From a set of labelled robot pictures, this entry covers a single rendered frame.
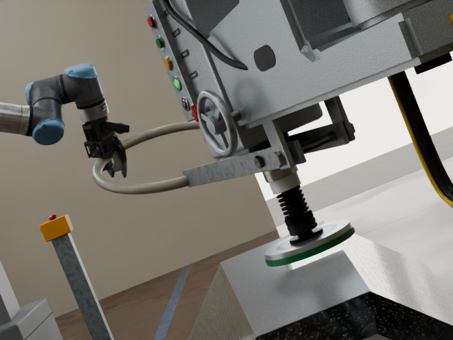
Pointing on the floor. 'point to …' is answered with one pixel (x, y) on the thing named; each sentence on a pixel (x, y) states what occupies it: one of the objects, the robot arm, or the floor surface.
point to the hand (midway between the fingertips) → (118, 173)
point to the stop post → (76, 276)
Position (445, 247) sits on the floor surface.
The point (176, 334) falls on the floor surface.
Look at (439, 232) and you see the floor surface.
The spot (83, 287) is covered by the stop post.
